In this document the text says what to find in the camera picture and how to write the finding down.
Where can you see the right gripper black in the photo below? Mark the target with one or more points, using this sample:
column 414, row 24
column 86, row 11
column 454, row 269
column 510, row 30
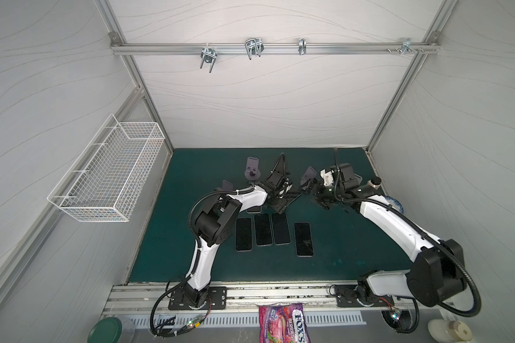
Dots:
column 316, row 188

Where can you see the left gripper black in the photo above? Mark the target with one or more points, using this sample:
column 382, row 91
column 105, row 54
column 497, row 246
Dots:
column 280, row 206

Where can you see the phone silver edge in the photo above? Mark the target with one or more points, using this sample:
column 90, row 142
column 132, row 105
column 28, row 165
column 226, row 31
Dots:
column 255, row 210

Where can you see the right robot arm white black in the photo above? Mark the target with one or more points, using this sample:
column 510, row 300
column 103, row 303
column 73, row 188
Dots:
column 437, row 276

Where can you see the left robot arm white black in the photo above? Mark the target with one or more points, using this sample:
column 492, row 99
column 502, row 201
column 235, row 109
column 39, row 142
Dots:
column 213, row 219

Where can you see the back round grey stand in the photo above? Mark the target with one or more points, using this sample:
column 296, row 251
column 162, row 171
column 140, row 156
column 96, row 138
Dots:
column 252, row 172

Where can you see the small beige bottle black cap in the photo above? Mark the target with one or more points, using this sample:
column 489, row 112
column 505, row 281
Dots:
column 375, row 182

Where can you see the blue white ceramic bowl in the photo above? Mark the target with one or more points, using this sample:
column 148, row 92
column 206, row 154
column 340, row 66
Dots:
column 395, row 204

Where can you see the white vented strip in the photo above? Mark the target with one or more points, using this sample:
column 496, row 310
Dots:
column 247, row 319

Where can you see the purple Fox's candy bag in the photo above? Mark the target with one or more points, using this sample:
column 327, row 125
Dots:
column 280, row 324

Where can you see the aluminium top crossbar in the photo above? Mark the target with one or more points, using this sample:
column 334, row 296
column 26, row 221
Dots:
column 280, row 49

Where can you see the metal hook clamp middle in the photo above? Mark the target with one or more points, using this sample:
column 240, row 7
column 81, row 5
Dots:
column 254, row 47

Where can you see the metal hook clamp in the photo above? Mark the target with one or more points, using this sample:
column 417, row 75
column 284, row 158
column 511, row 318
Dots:
column 208, row 56
column 406, row 48
column 254, row 47

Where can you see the metal hook clamp left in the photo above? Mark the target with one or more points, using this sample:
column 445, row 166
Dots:
column 208, row 56

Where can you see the metal hook clamp right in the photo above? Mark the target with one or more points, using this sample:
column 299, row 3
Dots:
column 406, row 48

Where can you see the white cup at corner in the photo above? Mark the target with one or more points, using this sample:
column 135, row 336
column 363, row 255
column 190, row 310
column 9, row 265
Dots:
column 444, row 331

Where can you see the green round lid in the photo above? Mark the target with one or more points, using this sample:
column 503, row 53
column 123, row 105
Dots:
column 108, row 330

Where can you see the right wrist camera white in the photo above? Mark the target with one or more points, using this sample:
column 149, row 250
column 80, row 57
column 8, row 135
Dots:
column 328, row 177

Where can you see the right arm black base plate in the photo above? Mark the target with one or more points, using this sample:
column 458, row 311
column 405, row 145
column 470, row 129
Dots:
column 345, row 296

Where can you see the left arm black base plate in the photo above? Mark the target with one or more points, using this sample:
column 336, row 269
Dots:
column 216, row 297

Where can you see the metal ring hook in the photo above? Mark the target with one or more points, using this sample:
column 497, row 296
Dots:
column 302, row 46

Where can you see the white wire basket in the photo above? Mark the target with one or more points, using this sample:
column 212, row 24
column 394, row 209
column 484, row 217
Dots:
column 106, row 180

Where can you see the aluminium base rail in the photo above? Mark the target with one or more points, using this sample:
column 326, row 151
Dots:
column 139, row 298

